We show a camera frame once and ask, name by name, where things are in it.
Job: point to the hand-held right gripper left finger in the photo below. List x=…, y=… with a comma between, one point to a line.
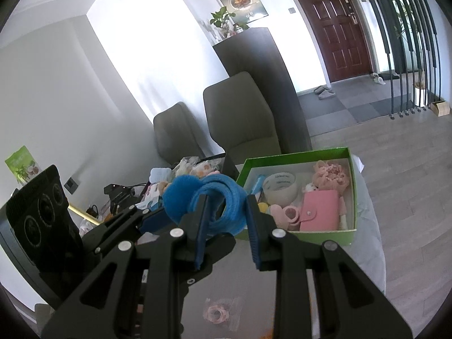
x=201, y=235

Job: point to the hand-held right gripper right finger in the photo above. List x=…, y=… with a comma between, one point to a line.
x=253, y=235

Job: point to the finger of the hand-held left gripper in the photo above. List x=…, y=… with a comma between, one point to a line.
x=220, y=250
x=152, y=222

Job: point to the green cardboard box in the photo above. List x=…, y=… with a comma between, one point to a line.
x=317, y=236

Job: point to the pink snap wallet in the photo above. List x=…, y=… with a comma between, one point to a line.
x=319, y=210

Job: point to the grey cloth-covered desktop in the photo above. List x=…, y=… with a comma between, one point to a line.
x=369, y=254

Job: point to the small yellow pompom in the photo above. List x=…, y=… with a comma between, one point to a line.
x=263, y=208

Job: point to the black spare gripper device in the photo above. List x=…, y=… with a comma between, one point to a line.
x=122, y=190

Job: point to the pale blue folded towel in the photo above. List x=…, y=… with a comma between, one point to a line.
x=160, y=176

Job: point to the clear tape roll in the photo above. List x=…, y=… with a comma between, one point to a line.
x=279, y=185

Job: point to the pink patterned tape in plastic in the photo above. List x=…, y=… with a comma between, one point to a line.
x=219, y=310

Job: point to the pile of packets and toys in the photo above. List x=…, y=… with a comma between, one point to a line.
x=190, y=167

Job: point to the black storage box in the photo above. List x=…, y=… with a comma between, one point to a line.
x=229, y=167

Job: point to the grey upholstered chair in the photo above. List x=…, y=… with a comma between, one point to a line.
x=178, y=134
x=240, y=116

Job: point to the dark grey cabinet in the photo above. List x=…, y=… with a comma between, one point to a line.
x=261, y=77

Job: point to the grey house slippers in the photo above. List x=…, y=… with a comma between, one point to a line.
x=325, y=92

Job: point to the white house slippers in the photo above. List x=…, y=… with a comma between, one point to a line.
x=378, y=78

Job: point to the dark door mat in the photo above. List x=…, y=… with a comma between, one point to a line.
x=389, y=76

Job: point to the green potted plant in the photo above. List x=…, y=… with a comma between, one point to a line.
x=222, y=19

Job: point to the white plant pot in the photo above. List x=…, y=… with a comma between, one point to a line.
x=420, y=95

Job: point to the dark red entrance door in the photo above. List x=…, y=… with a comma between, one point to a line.
x=332, y=24

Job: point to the black slat room divider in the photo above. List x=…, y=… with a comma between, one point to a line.
x=402, y=42

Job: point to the grey wall socket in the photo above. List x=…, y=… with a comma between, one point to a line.
x=71, y=185

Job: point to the green wall leaflet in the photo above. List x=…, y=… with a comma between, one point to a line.
x=23, y=164

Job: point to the framed wall picture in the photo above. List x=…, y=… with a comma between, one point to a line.
x=243, y=0

